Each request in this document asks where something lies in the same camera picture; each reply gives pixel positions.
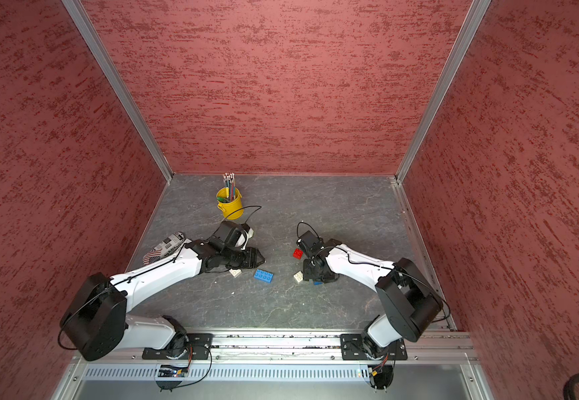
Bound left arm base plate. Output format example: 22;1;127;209
142;333;214;363

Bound coloured pencils bundle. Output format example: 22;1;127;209
223;173;236;203

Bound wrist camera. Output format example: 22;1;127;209
297;231;324;258
209;220;254;251

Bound red lego brick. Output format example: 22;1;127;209
293;248;304;259

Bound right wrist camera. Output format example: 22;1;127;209
297;231;324;258

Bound aluminium front rail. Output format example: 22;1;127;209
98;328;480;366

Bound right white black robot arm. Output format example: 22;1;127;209
297;232;445;358

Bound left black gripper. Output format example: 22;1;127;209
221;247;266;270

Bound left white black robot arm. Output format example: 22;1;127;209
58;239;265;361

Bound yellow pencil cup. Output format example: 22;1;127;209
216;188;244;220

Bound light blue long lego brick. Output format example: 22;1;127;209
254;269;274;283

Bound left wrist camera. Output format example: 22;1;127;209
209;220;254;251

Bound flag patterned pouch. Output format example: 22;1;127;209
143;232;186;266

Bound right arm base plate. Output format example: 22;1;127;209
339;333;408;362

